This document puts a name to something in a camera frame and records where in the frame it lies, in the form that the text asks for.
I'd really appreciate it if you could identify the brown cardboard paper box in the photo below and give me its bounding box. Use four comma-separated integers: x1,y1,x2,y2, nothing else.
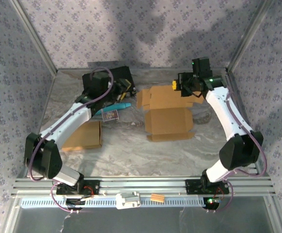
61,120,103,152
135,85,196,143

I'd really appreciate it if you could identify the light blue pen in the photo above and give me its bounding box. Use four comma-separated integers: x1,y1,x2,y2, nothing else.
92,102,132,117

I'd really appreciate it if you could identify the black hard case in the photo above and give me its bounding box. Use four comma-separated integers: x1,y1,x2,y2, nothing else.
82,65,137,99

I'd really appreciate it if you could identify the colourful card pack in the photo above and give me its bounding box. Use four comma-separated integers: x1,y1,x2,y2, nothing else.
101,109,120,122

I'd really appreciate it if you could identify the white printed plastic part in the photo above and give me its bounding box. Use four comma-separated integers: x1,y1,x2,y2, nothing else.
115,191,142,210

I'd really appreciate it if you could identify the small striped wooden block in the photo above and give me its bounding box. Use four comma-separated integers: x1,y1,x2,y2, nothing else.
150,193,165,203

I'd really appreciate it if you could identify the black round controller board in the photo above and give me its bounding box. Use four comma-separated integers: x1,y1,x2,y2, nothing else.
65,198,86,211
202,196,221,210

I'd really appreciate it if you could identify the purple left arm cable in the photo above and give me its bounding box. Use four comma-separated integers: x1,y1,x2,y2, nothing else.
28,67,115,214

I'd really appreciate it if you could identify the aluminium side rail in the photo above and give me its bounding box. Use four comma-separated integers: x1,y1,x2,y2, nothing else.
224,67,270,178

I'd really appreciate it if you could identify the aluminium frame post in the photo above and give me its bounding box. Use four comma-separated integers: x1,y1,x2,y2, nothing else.
264,196,282,233
226,0,275,73
9,0,59,75
3,196,22,233

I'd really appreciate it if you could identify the aluminium front rail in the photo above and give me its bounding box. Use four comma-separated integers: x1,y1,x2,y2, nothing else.
11,176,277,198

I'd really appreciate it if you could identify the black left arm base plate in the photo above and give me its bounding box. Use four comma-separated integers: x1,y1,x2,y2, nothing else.
55,179,101,196

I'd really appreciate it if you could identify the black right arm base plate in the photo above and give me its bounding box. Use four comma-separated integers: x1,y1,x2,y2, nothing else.
184,179,230,196

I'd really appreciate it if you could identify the slotted cable duct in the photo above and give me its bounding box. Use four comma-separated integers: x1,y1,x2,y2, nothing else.
20,196,221,209

